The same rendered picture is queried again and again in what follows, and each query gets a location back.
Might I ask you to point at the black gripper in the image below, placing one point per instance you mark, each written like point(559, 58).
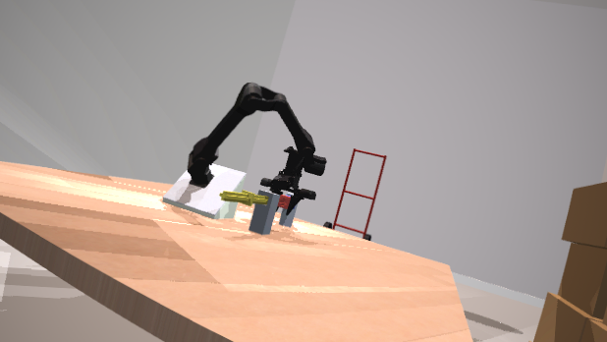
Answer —
point(298, 194)

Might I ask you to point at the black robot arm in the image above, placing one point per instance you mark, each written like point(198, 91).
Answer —
point(206, 150)

